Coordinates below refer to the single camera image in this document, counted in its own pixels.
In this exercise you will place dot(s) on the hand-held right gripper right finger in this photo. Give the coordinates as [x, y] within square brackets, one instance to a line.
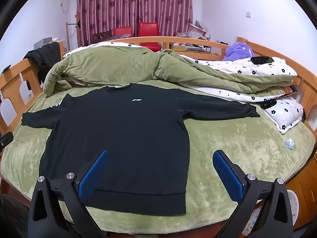
[227, 178]

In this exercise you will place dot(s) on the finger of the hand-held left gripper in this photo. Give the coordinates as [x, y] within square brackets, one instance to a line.
[5, 140]

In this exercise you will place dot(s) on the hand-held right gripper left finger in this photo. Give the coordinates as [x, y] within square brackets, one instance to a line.
[92, 176]

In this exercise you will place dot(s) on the black sweatshirt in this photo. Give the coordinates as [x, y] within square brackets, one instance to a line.
[123, 133]

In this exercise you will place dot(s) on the green plush bed sheet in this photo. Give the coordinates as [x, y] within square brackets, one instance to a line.
[235, 141]

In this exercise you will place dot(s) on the small black object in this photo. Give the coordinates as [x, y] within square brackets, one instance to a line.
[6, 69]

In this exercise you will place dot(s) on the small light blue toy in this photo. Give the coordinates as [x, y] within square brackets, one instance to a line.
[289, 144]

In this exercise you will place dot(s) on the white floral pillow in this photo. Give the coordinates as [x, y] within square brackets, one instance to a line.
[284, 114]

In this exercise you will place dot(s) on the black jacket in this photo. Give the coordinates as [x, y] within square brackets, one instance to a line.
[45, 54]

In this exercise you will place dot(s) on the grey box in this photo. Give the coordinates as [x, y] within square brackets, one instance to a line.
[43, 42]

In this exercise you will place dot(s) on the dark cloth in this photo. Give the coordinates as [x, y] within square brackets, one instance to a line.
[293, 89]

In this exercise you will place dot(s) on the green quilt with floral lining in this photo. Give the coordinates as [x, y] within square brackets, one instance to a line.
[111, 64]

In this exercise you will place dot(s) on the wooden rack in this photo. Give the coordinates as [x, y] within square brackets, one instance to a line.
[67, 33]

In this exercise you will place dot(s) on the purple plush toy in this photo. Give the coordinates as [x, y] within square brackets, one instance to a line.
[236, 52]

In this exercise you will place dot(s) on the dark wooden chair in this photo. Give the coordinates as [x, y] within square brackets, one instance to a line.
[101, 36]

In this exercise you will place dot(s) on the cluttered wooden shelf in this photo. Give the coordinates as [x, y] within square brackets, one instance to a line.
[193, 36]

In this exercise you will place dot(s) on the small red chair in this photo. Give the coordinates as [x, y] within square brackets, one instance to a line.
[122, 31]

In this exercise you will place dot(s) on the tall red chair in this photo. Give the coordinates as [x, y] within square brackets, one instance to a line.
[148, 31]

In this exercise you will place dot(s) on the maroon striped curtain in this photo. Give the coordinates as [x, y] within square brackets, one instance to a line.
[133, 7]

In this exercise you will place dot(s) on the wooden bed frame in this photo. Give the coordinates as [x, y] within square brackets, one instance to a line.
[14, 79]

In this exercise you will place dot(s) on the white wall switch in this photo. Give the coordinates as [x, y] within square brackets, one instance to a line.
[248, 13]

